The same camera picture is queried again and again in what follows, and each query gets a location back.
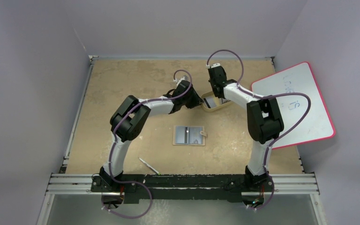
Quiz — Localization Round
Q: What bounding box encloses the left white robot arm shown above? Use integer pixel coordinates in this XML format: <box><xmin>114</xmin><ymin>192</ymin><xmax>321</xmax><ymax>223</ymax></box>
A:
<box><xmin>99</xmin><ymin>80</ymin><xmax>203</xmax><ymax>192</ymax></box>

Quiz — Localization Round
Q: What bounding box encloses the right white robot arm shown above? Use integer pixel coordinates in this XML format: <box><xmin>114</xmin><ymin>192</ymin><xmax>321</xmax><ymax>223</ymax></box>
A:
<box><xmin>207</xmin><ymin>63</ymin><xmax>284</xmax><ymax>191</ymax></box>

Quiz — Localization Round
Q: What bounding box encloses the stack of white cards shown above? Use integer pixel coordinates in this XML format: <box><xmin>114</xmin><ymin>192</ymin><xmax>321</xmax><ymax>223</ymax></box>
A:
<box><xmin>203</xmin><ymin>95</ymin><xmax>222</xmax><ymax>109</ymax></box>

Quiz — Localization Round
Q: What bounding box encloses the beige oval card tray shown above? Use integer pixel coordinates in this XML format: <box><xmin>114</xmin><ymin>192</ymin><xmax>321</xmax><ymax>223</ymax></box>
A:
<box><xmin>201</xmin><ymin>91</ymin><xmax>232</xmax><ymax>112</ymax></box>

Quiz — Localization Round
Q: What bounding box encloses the silver pen on table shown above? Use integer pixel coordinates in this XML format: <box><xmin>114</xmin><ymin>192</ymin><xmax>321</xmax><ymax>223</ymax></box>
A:
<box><xmin>139</xmin><ymin>157</ymin><xmax>161</xmax><ymax>175</ymax></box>

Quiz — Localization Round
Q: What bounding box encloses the pink framed whiteboard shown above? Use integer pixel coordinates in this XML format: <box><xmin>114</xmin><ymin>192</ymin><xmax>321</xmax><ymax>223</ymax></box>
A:
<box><xmin>251</xmin><ymin>62</ymin><xmax>336</xmax><ymax>149</ymax></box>

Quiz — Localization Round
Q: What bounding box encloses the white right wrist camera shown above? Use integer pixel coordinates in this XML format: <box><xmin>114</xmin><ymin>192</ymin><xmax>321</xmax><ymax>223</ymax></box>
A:
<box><xmin>206</xmin><ymin>63</ymin><xmax>221</xmax><ymax>69</ymax></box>

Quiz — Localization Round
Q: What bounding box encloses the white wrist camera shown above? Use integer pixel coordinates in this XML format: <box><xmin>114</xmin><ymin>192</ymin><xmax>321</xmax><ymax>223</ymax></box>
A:
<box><xmin>206</xmin><ymin>63</ymin><xmax>221</xmax><ymax>69</ymax></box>
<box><xmin>173</xmin><ymin>75</ymin><xmax>189</xmax><ymax>84</ymax></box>

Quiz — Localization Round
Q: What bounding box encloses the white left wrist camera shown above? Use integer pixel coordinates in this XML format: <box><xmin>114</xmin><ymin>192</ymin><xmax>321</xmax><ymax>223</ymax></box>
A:
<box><xmin>173</xmin><ymin>75</ymin><xmax>189</xmax><ymax>84</ymax></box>

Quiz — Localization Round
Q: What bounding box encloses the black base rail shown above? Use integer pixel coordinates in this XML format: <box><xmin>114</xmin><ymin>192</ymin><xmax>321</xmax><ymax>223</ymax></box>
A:
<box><xmin>90</xmin><ymin>174</ymin><xmax>273</xmax><ymax>204</ymax></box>

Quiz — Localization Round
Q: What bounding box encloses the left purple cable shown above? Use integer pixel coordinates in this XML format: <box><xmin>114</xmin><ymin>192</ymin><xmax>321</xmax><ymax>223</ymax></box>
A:
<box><xmin>100</xmin><ymin>69</ymin><xmax>194</xmax><ymax>219</ymax></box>

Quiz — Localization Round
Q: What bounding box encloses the aluminium frame rail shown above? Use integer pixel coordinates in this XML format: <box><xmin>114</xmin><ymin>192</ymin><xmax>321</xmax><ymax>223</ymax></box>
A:
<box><xmin>45</xmin><ymin>174</ymin><xmax>320</xmax><ymax>195</ymax></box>

